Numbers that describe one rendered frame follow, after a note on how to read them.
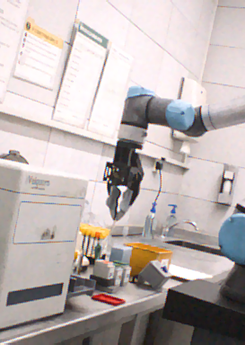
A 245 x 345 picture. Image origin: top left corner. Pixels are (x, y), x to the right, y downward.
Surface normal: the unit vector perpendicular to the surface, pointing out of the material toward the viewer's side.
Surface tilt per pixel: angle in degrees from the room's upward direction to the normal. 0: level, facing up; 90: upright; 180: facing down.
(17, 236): 90
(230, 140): 90
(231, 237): 97
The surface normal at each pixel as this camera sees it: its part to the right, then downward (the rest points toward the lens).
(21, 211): 0.90, 0.21
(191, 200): -0.38, -0.04
